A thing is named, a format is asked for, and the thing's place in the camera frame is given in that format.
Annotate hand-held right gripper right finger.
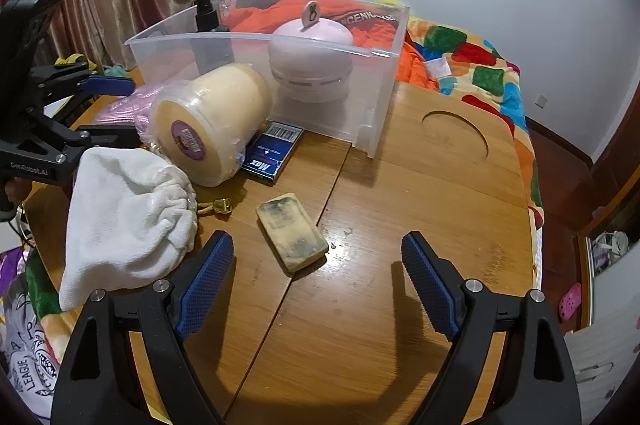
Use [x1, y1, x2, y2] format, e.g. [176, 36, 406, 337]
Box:
[400, 231, 584, 425]

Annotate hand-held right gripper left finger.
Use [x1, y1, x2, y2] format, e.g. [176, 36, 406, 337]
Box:
[50, 230, 236, 425]

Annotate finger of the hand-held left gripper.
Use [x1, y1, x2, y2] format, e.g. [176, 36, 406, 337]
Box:
[29, 64, 137, 100]
[45, 105, 151, 152]

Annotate white towel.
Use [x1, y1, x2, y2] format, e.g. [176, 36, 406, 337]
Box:
[59, 147, 199, 313]

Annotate yellow eraser block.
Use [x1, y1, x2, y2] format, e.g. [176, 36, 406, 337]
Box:
[255, 192, 331, 276]

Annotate clear plastic storage box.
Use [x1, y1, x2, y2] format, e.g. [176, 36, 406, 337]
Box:
[124, 0, 412, 160]

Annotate wooden desktop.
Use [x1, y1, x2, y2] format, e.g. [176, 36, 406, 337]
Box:
[22, 67, 535, 425]

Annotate pink round desktop vacuum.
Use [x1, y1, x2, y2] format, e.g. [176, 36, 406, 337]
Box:
[267, 0, 357, 106]

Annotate pink knitted cloth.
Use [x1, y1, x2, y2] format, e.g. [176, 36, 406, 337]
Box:
[92, 82, 167, 142]

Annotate yellow cloth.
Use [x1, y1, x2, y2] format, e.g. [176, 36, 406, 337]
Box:
[54, 52, 99, 72]

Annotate small gold clip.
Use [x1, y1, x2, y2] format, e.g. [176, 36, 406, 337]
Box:
[196, 198, 232, 217]

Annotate cream jar in plastic wrap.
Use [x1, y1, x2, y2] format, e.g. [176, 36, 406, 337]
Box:
[149, 61, 275, 187]

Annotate black pump bottle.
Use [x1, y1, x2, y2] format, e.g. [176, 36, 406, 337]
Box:
[192, 0, 224, 76]

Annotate pink clog shoe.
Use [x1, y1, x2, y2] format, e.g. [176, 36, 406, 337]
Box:
[558, 282, 584, 324]

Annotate blue staple box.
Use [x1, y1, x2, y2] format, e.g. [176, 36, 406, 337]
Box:
[241, 122, 305, 184]

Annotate white sandals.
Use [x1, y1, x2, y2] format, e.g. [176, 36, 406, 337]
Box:
[591, 230, 630, 277]

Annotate white cabinet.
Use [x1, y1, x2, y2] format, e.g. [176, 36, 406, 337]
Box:
[564, 300, 640, 425]

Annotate white printed blanket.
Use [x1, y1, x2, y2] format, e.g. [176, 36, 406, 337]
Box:
[0, 245, 87, 411]

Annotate colourful patchwork blanket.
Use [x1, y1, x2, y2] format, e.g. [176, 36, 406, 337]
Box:
[395, 15, 547, 303]

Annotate orange cloth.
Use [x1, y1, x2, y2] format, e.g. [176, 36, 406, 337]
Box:
[220, 0, 443, 96]

